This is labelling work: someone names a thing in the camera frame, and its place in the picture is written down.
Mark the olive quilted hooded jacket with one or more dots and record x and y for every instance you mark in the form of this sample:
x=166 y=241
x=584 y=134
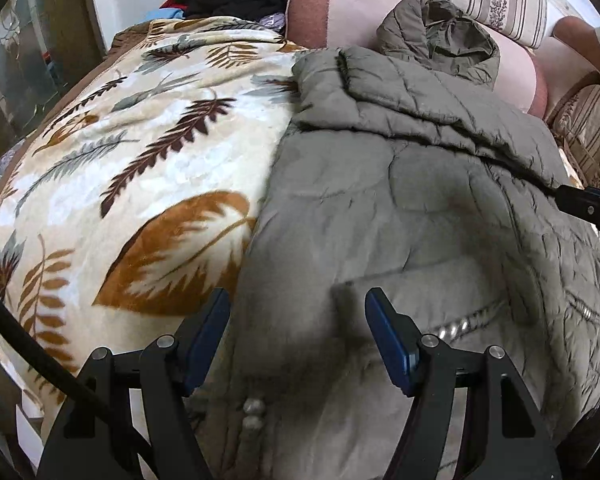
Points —
x=405 y=200

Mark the leaf print fleece blanket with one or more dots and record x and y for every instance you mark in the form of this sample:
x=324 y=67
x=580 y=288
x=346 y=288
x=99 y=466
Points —
x=130 y=160

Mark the glass door cabinet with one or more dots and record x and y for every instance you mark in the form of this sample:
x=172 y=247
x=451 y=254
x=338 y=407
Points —
x=25 y=70

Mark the striped floral sofa backrest cushion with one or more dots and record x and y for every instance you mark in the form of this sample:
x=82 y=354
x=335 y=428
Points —
x=595 y=125

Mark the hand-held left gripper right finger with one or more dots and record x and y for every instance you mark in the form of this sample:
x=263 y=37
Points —
x=387 y=340

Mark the pink brown sofa armrest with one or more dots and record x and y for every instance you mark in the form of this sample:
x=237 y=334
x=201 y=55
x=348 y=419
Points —
x=580 y=40

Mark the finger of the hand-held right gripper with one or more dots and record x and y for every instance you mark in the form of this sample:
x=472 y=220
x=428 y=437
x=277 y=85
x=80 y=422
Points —
x=587 y=207

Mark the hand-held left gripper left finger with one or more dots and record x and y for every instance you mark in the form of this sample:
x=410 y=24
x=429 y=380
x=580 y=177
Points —
x=207 y=340

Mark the light blue garment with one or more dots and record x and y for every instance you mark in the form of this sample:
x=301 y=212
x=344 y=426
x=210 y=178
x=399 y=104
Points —
x=165 y=14

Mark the pink sofa cushion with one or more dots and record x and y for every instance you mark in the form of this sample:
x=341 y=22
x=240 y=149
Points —
x=340 y=15

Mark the purple patterned cloth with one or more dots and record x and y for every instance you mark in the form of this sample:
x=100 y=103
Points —
x=272 y=21

